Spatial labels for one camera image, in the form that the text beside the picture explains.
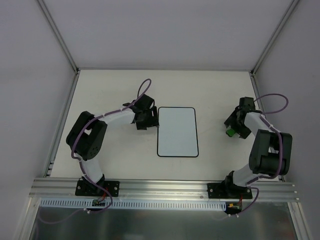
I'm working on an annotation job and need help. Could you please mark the green whiteboard eraser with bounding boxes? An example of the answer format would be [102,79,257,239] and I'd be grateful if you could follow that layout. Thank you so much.
[225,128,237,138]

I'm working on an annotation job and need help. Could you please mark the white whiteboard black frame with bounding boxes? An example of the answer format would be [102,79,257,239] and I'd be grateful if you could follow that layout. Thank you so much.
[157,106,199,158]

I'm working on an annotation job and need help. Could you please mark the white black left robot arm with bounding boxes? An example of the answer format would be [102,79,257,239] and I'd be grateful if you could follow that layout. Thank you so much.
[66,94,159,196]

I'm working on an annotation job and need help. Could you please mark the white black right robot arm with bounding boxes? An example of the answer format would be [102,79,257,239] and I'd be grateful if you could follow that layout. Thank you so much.
[217,97,293,198]

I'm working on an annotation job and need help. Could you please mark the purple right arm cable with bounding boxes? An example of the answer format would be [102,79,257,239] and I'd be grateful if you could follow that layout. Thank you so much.
[226,93,290,221]

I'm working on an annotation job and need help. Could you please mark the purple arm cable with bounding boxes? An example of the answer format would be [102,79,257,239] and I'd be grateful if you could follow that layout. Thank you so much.
[71,78,153,216]
[226,93,290,221]

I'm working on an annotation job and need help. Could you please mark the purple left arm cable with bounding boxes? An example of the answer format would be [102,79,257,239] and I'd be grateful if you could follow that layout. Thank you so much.
[71,78,153,216]

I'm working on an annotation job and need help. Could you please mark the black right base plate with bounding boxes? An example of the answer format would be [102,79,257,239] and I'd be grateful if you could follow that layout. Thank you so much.
[207,182,253,200]

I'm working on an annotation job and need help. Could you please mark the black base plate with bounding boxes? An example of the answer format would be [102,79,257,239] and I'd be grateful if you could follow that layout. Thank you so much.
[207,182,253,200]
[75,178,120,197]

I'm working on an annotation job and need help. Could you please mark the left aluminium frame post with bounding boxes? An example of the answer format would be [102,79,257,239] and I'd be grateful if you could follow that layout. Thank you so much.
[37,0,81,74]

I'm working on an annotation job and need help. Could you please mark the aluminium frame post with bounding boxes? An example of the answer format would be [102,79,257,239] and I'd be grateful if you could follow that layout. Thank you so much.
[37,0,81,74]
[249,0,301,76]

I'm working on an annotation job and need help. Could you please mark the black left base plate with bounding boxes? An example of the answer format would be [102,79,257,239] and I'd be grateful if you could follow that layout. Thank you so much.
[75,178,120,197]

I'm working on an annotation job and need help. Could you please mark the white slotted cable duct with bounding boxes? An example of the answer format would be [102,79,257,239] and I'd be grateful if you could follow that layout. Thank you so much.
[39,198,227,212]

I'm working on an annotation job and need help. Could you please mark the right aluminium frame post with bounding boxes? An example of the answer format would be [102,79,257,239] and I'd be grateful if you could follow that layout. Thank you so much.
[249,0,301,76]

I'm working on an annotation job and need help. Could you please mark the aluminium front rail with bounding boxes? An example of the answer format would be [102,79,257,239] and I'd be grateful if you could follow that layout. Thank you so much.
[29,177,301,202]

